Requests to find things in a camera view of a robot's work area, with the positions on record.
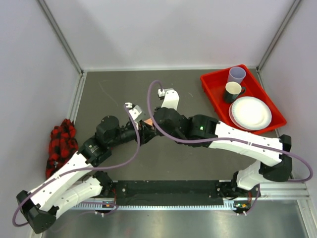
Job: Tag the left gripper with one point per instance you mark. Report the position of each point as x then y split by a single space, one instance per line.
146 132

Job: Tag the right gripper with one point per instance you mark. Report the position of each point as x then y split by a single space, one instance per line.
156 109

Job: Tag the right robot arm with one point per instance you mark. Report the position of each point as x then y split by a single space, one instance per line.
272 162

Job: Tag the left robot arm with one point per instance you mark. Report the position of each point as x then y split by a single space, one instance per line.
78 178

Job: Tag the mannequin hand with long nails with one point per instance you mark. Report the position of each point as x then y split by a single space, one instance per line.
149 122

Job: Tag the red plastic tray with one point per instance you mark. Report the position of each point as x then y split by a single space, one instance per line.
213 85

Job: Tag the black mug white inside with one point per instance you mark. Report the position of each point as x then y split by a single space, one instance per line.
232 91

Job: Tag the white paper plates stack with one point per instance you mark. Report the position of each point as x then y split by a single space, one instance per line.
250 113

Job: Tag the lavender plastic cup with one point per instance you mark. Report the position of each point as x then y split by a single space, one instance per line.
236 74

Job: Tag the red black plaid sleeve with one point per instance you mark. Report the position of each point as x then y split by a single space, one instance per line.
62 146

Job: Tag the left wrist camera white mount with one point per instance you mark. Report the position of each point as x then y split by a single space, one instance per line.
135 111

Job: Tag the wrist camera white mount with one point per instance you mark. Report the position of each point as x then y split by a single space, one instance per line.
135 111
169 97

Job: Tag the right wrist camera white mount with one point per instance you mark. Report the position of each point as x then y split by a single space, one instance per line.
169 97

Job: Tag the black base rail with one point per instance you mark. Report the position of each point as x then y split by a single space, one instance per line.
167 193

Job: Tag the white cable duct strip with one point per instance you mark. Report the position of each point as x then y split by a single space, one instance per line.
103 205

